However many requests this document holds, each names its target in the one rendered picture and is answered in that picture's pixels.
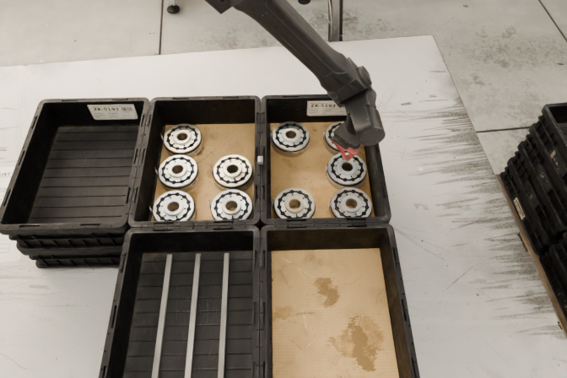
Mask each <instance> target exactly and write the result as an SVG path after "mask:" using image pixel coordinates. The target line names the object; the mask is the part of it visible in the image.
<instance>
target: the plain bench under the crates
mask: <svg viewBox="0 0 567 378"><path fill-rule="evenodd" d="M327 44H328V45H329V46H330V47H331V48H333V49H334V50H335V51H338V52H341V53H342V54H343V55H344V56H345V57H346V58H348V57H350V58H351V59H352V60H353V61H354V63H355V64H356V65H357V66H358V67H361V66H364V67H365V68H366V70H367V71H368V72H369V74H370V79H371V82H372V88H373V90H374V91H375V92H376V95H377V96H376V102H375V105H376V109H377V110H378V111H379V113H380V116H381V121H382V125H383V127H384V130H385V134H386V136H385V138H384V139H383V140H382V141H381V142H379V145H380V151H381V159H382V164H383V170H384V174H385V179H386V188H387V193H388V198H389V203H390V208H391V220H390V223H389V224H390V225H391V226H392V227H393V229H394V231H395V236H396V242H397V250H398V255H399V260H400V265H401V270H402V279H403V284H404V288H405V294H406V299H407V303H408V313H409V317H410V322H411V328H412V332H413V341H414V346H415V351H416V356H417V361H418V370H419V374H420V378H567V337H566V334H565V332H564V329H563V327H562V325H561V323H560V321H559V318H558V316H557V314H556V311H555V309H554V307H553V304H552V302H551V300H550V298H549V296H548V293H547V291H546V289H545V287H544V285H543V281H542V280H541V278H540V275H539V273H538V271H537V268H536V266H535V264H534V262H533V260H532V257H531V255H530V252H529V250H528V249H527V245H526V243H525V241H524V240H523V237H522V235H521V232H520V230H519V228H518V226H517V224H516V221H515V219H514V217H513V214H512V212H511V210H510V207H509V205H508V203H507V201H506V199H505V196H504V193H503V192H502V190H501V188H500V184H499V183H498V181H497V178H496V176H495V174H494V171H493V169H492V167H491V165H490V163H489V160H488V158H487V155H486V153H485V152H484V150H483V146H482V144H481V142H480V140H479V138H478V135H477V133H476V131H475V129H474V126H473V124H472V122H471V119H470V117H469V115H468V114H467V110H466V108H465V106H464V104H463V102H462V99H461V96H460V95H459V93H458V91H457V88H456V86H455V83H454V81H453V79H452V77H451V74H450V72H449V70H448V67H447V66H446V63H445V60H444V58H443V56H442V55H441V52H440V49H439V47H438V45H437V43H436V41H435V38H434V36H433V35H414V36H402V37H391V38H379V39H367V40H345V41H334V42H327ZM321 94H327V92H326V91H325V90H324V89H323V88H322V87H321V85H320V82H319V80H318V79H317V78H316V76H315V75H314V74H313V73H312V72H311V71H310V70H309V69H308V68H307V67H306V66H305V65H303V64H302V63H301V62H300V61H299V60H298V59H297V58H296V57H295V56H294V55H292V54H291V53H290V52H289V51H288V50H287V49H286V48H285V47H284V46H265V47H253V48H242V49H230V50H219V51H196V52H185V53H173V54H162V55H150V56H139V57H117V58H105V59H94V60H82V61H71V62H48V63H36V64H25V65H13V66H1V67H0V167H15V165H16V163H17V161H18V158H19V154H20V152H21V149H22V147H23V145H24V141H25V138H26V136H27V133H28V131H29V129H30V124H31V122H32V120H33V117H34V114H35V111H36V108H37V106H38V104H39V102H40V101H42V100H44V99H77V98H127V97H146V98H148V99H149V101H151V100H152V99H153V98H155V97H175V96H224V95H256V96H258V97H259V98H260V99H262V97H263V96H265V95H321ZM35 261H36V260H30V258H29V256H25V255H23V254H22V253H21V256H20V260H19V261H13V262H0V378H99V373H100V365H101V360H102V355H103V351H104V346H105V338H106V334H107V328H108V324H109V320H110V314H111V307H112V301H113V297H114V293H115V287H116V280H117V274H118V270H119V267H66V268H38V267H37V266H36V265H35Z"/></svg>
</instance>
